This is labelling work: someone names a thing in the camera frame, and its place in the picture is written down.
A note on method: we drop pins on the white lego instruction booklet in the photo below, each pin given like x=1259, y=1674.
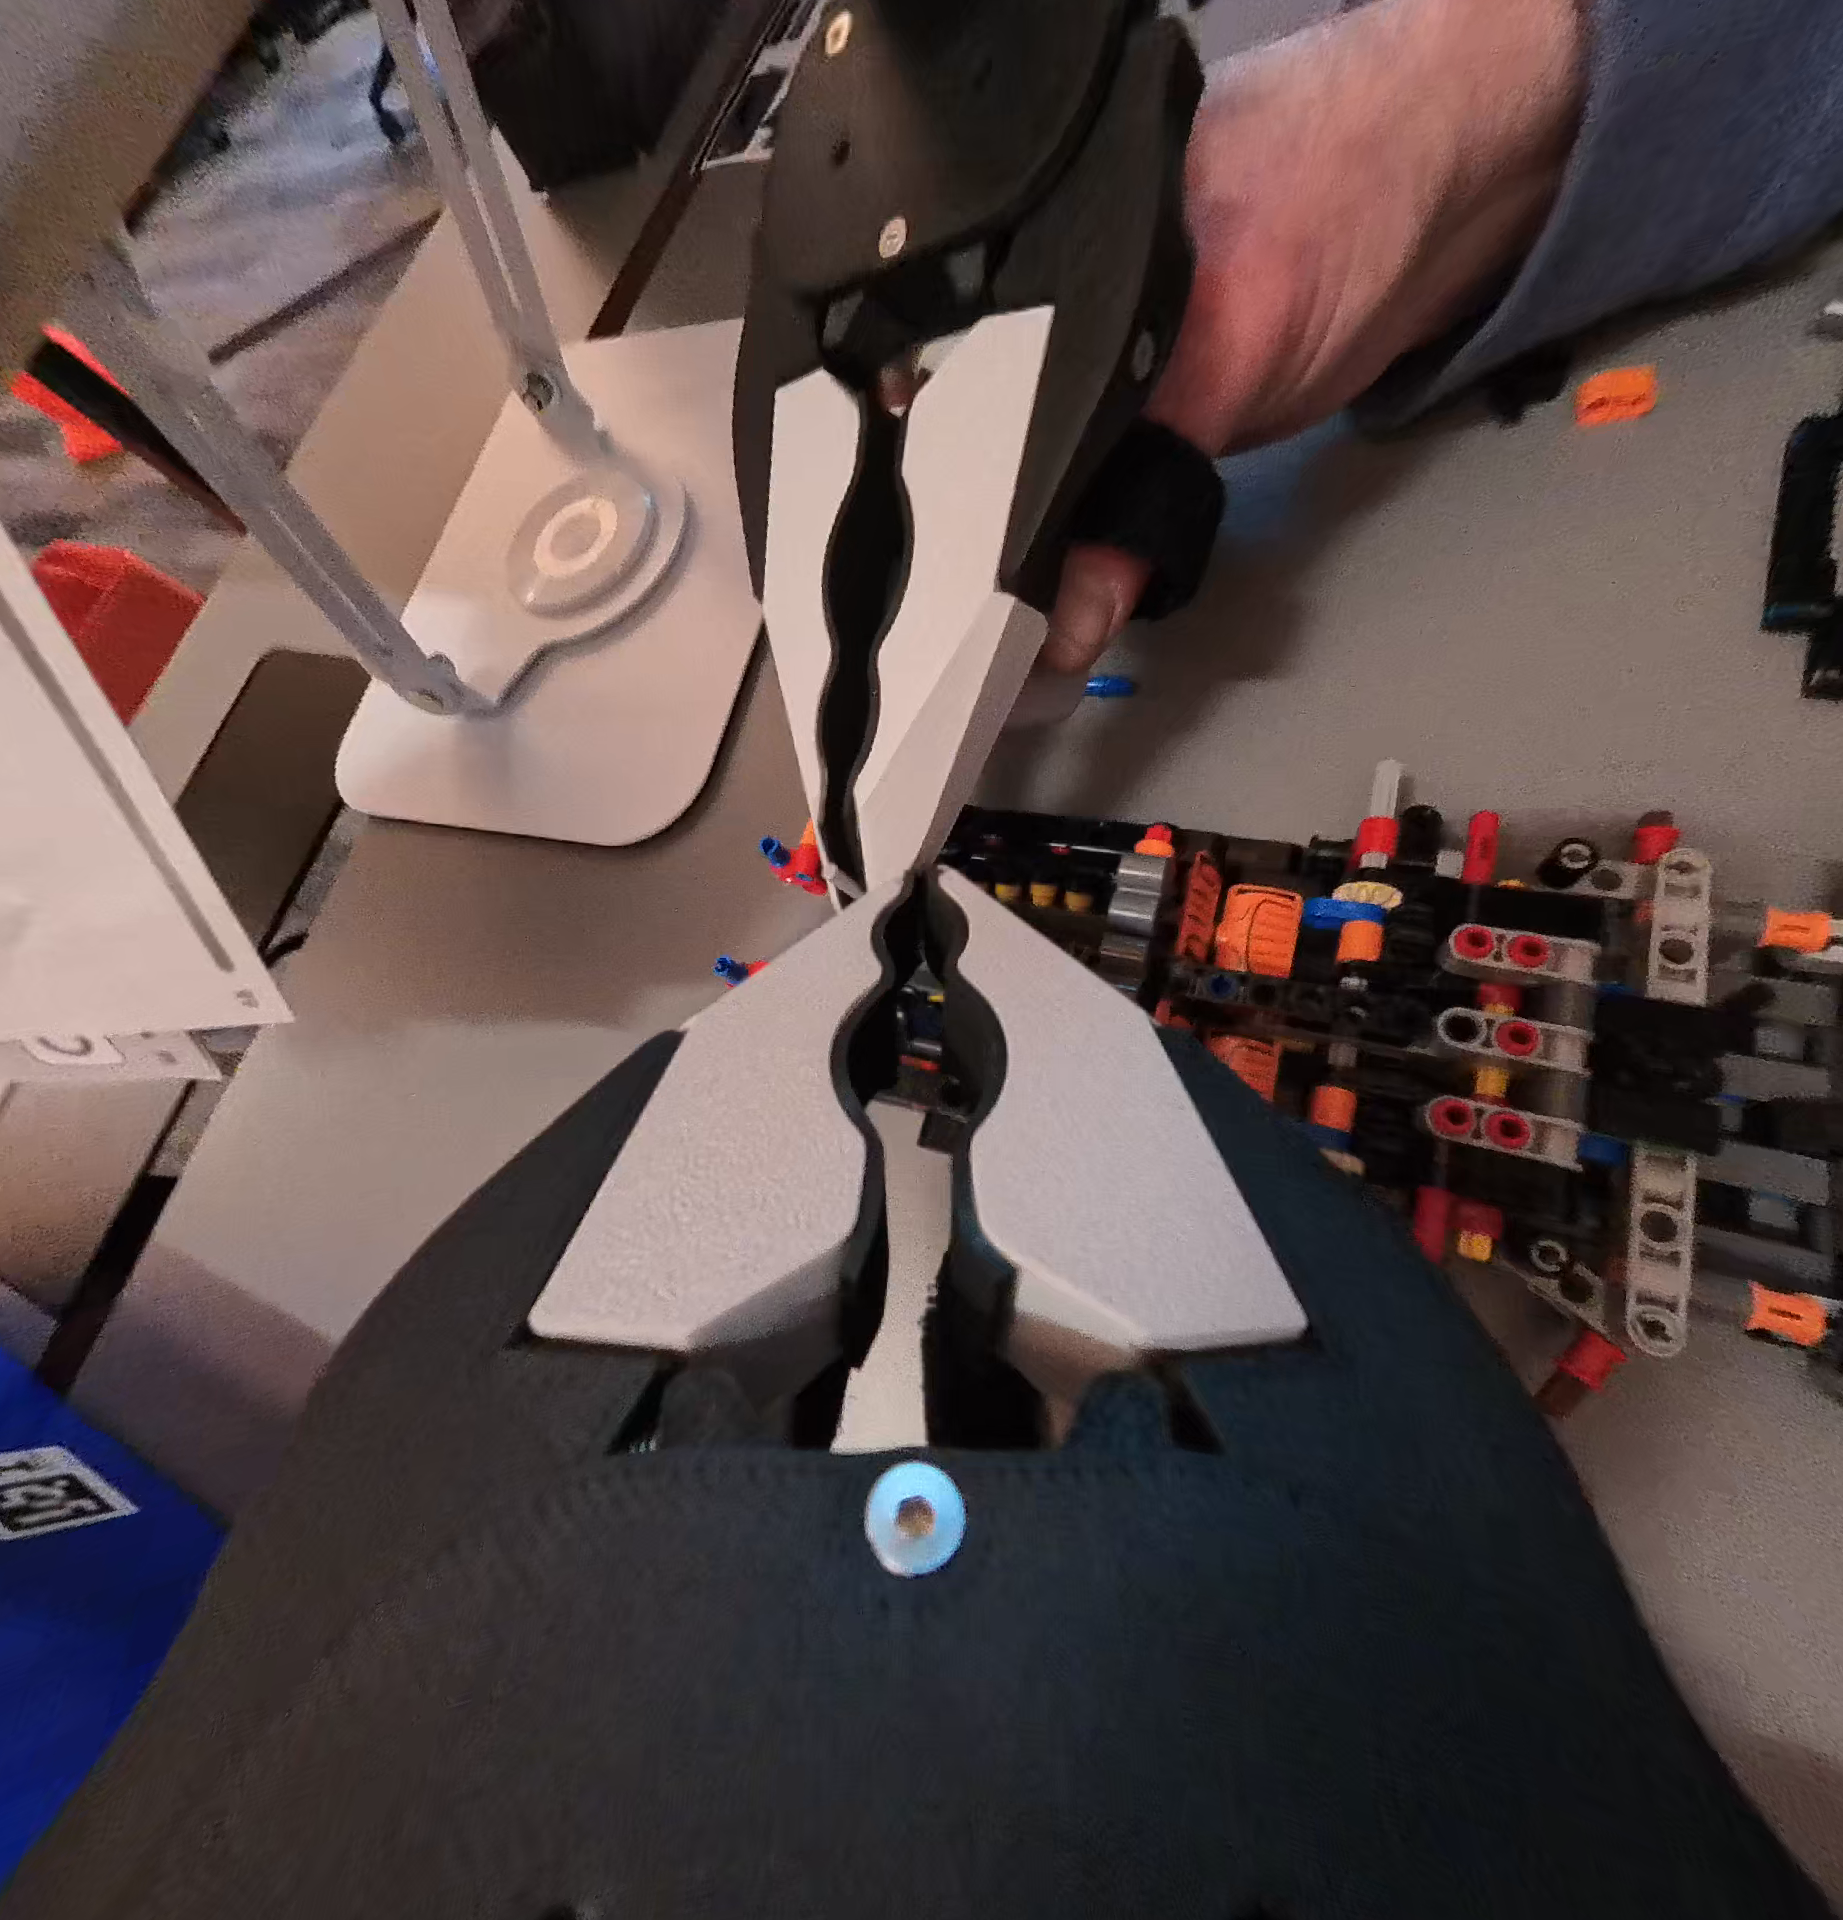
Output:
x=52, y=825

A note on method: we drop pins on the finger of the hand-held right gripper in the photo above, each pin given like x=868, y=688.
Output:
x=968, y=526
x=802, y=526

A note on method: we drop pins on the red plastic container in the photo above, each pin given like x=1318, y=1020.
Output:
x=112, y=616

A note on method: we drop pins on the black lego beam assembly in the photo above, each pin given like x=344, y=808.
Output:
x=1799, y=526

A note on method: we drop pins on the person's right hand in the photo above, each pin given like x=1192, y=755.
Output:
x=1357, y=225

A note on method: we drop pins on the black orange lego model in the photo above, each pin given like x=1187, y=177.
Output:
x=1538, y=1035

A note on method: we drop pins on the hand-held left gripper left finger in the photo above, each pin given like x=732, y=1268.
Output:
x=713, y=1185

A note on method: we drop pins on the small black lego connector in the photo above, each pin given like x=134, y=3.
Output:
x=1528, y=383

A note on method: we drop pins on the white book stand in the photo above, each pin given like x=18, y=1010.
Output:
x=562, y=720

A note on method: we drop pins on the orange lego connector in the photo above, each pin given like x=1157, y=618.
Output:
x=1617, y=396

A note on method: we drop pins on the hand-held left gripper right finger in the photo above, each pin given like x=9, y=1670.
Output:
x=1148, y=1185

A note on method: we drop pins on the person's right forearm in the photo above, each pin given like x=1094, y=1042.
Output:
x=1733, y=150

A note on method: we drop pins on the blue plastic bin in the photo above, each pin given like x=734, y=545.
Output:
x=52, y=1725

